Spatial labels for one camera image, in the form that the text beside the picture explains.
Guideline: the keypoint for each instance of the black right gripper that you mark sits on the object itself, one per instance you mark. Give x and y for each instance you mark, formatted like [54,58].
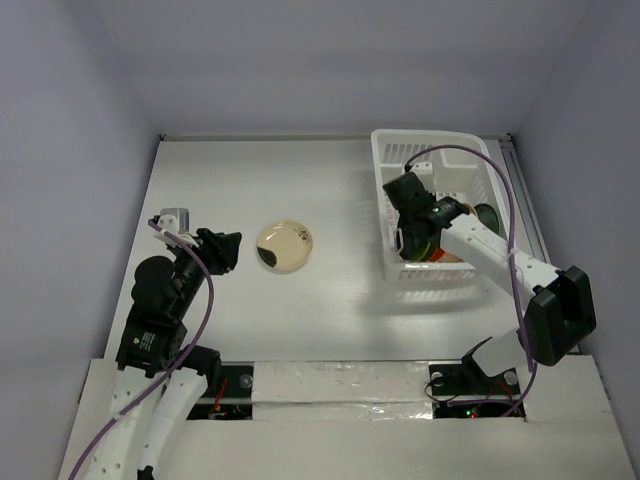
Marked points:
[409,238]

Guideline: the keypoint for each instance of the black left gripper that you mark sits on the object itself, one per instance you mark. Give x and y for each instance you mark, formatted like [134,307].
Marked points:
[220,248]

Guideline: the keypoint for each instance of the black plate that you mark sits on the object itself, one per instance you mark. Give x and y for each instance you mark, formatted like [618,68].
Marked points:
[399,243]

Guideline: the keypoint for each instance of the green plate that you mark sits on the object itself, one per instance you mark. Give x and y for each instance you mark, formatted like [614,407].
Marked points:
[416,250]

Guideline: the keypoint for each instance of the beige plate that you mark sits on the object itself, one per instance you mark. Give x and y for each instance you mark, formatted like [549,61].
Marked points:
[285,246]

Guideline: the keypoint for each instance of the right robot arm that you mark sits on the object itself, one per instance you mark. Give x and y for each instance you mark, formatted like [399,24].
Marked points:
[554,307]

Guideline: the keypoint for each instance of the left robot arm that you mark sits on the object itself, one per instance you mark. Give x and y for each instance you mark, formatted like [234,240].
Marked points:
[159,375]

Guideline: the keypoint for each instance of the white plastic dish rack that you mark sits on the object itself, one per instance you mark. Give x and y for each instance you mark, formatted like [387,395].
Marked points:
[458,174]

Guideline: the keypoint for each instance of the orange plate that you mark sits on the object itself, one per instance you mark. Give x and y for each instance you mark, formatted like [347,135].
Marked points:
[436,256]

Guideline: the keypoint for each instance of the tan plate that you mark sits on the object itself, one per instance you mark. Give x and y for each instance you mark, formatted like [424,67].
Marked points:
[450,258]

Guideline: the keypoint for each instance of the dark grey-green plate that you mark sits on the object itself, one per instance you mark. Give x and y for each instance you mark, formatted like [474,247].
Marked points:
[488,216]

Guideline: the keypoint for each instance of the white foil-taped front bar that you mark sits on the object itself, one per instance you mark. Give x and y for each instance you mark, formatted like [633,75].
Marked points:
[340,391]

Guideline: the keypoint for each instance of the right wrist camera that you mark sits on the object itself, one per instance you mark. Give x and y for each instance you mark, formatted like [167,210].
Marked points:
[424,170]

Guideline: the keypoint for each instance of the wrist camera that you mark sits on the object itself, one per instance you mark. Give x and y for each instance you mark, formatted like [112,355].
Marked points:
[172,222]
[424,170]

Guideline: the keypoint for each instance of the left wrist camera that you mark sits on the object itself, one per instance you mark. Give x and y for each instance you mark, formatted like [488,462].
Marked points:
[172,222]

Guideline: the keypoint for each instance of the metal rail at right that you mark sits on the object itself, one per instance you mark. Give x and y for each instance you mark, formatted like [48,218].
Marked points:
[528,220]

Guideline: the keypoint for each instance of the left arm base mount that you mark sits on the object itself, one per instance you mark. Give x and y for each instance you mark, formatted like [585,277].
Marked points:
[230,398]

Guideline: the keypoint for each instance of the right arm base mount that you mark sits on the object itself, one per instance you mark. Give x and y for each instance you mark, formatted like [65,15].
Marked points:
[460,390]

